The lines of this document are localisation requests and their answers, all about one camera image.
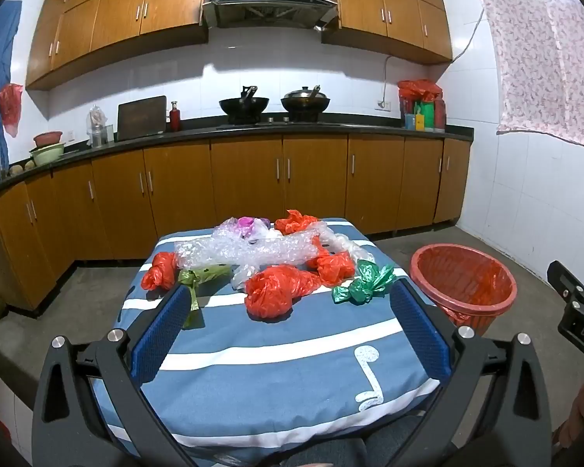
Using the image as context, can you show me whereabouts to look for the pink floral curtain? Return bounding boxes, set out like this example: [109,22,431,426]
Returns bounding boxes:
[473,0,584,154]

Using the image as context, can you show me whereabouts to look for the green box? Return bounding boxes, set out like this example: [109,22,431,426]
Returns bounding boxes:
[415,100,436,131]

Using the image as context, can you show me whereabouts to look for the wooden wall cabinet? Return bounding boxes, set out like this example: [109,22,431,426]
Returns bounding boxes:
[26,0,210,91]
[321,0,453,64]

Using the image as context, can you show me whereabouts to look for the red bag on bottles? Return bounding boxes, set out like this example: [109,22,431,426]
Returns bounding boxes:
[398,79,443,104]

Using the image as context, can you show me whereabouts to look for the glass container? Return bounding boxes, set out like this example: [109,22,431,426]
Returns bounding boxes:
[91,125,115,149]

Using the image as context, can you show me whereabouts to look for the dark red bottles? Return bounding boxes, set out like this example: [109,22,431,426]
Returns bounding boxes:
[433,97,449,132]

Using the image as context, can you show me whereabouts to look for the black kitchen countertop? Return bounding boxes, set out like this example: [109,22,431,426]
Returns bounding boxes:
[0,114,475,195]

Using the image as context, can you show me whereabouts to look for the blue striped tablecloth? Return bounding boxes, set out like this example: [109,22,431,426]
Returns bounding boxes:
[90,217,443,467]

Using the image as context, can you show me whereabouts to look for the wooden base cabinets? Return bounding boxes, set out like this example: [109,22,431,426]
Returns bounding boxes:
[0,133,473,309]

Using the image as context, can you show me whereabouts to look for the red plastic waste basket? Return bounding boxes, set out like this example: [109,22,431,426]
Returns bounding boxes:
[410,243,518,335]

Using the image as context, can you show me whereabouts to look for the large clear bubble wrap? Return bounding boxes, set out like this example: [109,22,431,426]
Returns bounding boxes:
[175,221,329,293]

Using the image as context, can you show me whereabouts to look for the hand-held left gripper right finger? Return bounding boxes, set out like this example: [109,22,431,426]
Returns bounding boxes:
[391,277,553,467]

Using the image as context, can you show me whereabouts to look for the white wall cable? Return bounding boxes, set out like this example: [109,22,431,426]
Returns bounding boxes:
[380,7,484,108]

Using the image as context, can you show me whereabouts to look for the olive green plastic bag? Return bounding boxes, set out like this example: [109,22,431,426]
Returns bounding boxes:
[178,265,232,329]

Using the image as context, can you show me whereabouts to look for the black wok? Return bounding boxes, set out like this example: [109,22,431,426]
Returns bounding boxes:
[219,85,270,124]

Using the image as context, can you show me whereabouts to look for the red hanging plastic bag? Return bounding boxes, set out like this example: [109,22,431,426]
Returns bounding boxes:
[0,83,24,138]

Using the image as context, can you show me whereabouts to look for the gas stove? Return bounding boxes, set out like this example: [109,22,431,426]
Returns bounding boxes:
[217,114,344,130]

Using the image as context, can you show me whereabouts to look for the dark green plastic bag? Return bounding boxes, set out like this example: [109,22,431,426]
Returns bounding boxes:
[332,260,396,305]

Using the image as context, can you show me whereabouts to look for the large red plastic bag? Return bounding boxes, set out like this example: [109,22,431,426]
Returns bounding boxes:
[245,265,322,321]

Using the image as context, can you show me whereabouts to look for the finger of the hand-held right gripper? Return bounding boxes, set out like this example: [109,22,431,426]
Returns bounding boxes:
[547,260,584,368]

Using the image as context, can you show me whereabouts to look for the wok with steel lid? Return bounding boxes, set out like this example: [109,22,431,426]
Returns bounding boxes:
[281,85,331,121]

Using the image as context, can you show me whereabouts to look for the red basin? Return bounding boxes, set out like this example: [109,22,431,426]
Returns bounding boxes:
[33,131,64,149]

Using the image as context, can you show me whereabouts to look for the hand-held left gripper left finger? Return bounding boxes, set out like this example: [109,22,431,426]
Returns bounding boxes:
[32,282,200,467]

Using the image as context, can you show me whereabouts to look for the dark wooden cutting board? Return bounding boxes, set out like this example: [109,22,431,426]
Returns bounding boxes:
[117,96,167,142]

